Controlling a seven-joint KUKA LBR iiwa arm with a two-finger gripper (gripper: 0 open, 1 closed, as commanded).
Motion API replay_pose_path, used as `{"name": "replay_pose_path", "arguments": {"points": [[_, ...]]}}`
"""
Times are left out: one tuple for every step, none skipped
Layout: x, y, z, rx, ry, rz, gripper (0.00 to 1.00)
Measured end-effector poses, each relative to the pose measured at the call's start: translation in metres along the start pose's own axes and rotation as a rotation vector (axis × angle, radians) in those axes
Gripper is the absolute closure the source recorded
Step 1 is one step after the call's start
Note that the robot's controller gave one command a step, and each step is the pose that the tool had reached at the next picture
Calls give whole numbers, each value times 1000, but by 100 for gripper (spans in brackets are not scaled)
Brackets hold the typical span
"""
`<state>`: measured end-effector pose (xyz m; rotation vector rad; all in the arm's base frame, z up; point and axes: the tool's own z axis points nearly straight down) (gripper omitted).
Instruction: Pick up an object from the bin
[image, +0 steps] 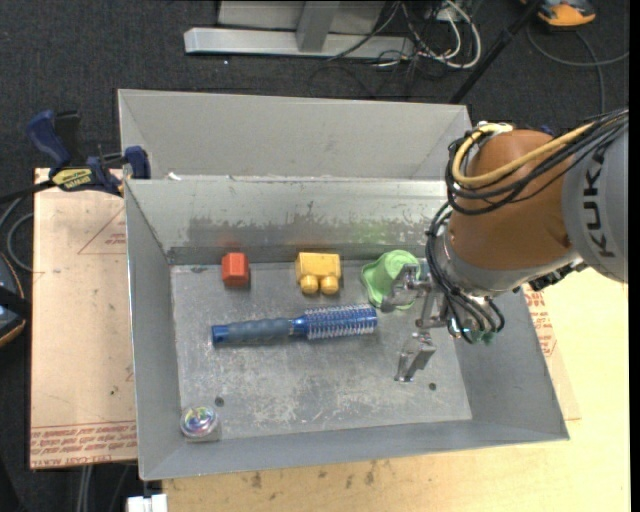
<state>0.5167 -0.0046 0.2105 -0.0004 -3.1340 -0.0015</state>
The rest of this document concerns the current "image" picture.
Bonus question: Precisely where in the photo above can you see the red toy block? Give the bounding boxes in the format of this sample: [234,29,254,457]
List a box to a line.
[220,251,252,289]

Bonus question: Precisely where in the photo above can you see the grey metal bin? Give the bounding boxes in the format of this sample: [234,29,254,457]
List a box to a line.
[117,88,571,482]

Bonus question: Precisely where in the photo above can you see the green plastic cup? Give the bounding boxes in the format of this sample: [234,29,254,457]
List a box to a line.
[360,249,424,314]

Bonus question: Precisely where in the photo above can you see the clear iridescent ball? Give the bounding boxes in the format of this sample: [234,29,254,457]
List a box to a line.
[179,404,222,441]

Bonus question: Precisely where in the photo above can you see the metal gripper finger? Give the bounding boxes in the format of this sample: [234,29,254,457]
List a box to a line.
[381,263,432,314]
[394,333,438,384]

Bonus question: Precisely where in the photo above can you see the yellow toy brick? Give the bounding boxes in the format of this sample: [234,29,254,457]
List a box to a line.
[294,251,344,297]

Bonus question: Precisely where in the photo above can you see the blue hairbrush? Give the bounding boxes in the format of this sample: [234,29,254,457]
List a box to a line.
[210,303,379,348]

